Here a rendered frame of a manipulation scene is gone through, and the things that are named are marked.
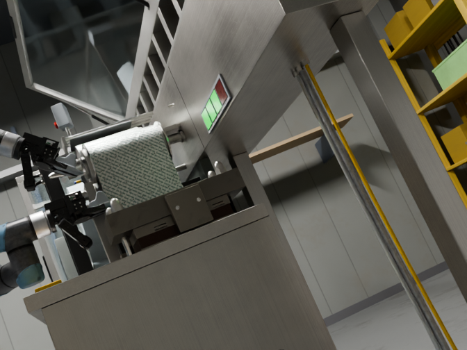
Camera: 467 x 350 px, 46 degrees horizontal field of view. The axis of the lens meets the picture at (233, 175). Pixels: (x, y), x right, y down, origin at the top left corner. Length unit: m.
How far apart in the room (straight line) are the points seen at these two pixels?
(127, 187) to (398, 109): 0.91
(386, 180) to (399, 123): 4.76
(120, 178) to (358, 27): 0.89
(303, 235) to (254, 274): 4.06
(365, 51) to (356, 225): 4.58
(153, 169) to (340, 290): 4.01
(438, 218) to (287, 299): 0.53
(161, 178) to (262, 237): 0.42
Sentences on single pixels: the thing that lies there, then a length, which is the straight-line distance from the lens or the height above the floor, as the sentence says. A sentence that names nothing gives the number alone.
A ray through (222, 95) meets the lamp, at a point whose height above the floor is 1.17.
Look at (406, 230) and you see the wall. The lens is 5.88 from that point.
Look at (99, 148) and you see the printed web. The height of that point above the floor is 1.28.
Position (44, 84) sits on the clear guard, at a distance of 2.83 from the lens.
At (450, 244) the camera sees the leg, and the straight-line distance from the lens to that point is 1.16.
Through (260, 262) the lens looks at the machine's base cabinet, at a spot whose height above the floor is 0.75.
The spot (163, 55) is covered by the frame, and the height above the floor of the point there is 1.49.
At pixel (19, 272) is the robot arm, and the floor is 1.00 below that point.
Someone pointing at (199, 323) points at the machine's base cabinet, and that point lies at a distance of 1.44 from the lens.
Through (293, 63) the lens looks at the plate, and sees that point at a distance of 1.34.
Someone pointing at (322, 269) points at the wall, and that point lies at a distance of 5.55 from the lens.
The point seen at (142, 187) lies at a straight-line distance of 1.75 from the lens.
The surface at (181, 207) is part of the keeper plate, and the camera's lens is 1.52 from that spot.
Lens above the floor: 0.73
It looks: 10 degrees up
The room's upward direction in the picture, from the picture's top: 24 degrees counter-clockwise
